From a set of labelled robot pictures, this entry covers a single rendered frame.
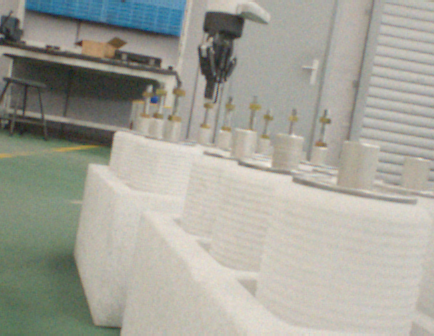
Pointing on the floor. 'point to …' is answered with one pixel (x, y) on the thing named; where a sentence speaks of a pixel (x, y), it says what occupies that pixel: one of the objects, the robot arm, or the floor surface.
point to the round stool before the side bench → (23, 104)
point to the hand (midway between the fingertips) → (211, 92)
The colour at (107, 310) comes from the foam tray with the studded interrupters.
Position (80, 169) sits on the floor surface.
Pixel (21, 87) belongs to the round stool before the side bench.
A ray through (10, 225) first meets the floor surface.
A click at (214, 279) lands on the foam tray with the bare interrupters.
